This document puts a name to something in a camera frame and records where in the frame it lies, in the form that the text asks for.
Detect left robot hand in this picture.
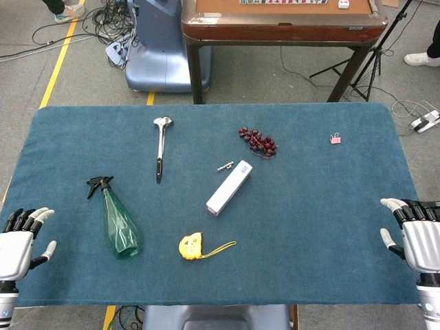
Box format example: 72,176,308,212
0,206,58,281

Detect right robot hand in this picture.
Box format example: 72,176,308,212
379,197,440,276

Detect green spray bottle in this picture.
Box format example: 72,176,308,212
86,175,140,261

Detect black tripod stand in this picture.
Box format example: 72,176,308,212
309,0,414,102

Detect blue table cloth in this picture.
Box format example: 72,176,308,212
0,102,435,308

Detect white power strip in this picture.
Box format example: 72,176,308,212
104,35,133,67
410,109,440,134

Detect yellow tape measure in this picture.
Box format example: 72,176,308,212
178,232,238,262

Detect person with white sneaker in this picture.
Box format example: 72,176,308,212
403,30,440,68

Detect red grape bunch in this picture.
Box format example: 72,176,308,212
238,126,279,160

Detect white toothpaste box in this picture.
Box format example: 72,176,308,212
205,159,254,218

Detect grey-blue robot torso base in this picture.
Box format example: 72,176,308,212
141,304,292,330

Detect person in black trousers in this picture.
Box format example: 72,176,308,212
41,0,86,25

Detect brown mahjong table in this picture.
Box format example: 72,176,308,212
180,0,390,105

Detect face-up mahjong tile row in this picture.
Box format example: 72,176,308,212
239,0,329,6

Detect metal ladle black handle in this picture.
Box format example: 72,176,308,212
153,115,175,185

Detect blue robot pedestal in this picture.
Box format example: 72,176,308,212
124,0,212,94

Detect black floor cable bundle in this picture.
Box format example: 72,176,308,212
32,0,139,72

